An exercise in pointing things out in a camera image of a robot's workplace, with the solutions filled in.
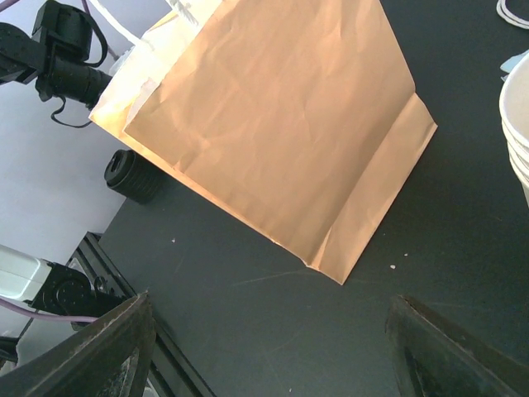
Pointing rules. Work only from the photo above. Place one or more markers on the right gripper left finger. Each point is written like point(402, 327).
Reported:
point(109, 357)

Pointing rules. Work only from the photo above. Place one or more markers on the left black lid stack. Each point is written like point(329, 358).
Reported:
point(133, 176)

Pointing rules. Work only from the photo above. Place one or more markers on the white paper cup stack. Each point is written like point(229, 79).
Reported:
point(513, 109)

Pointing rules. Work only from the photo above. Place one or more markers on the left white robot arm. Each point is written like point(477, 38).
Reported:
point(61, 56)

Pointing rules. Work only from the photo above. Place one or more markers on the orange paper bag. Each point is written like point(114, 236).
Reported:
point(299, 118)

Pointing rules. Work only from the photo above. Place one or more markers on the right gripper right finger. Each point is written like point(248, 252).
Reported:
point(433, 356)

